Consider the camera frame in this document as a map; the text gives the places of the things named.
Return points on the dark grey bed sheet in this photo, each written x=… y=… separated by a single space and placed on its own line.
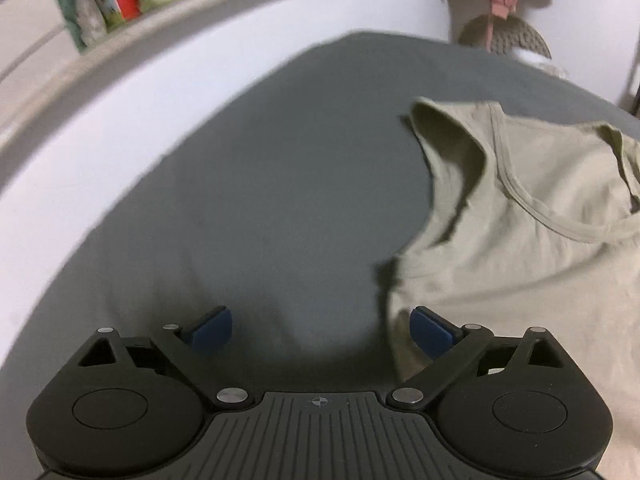
x=280 y=200

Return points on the olive green tank top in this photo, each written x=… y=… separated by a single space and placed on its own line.
x=520 y=240

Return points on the white object beside pouf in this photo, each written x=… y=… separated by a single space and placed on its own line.
x=539 y=60

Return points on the teal printed packet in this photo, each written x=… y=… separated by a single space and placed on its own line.
x=80 y=5

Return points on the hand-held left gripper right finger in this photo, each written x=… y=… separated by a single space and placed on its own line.
x=427 y=331

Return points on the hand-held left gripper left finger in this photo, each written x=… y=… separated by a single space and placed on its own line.
x=212 y=331

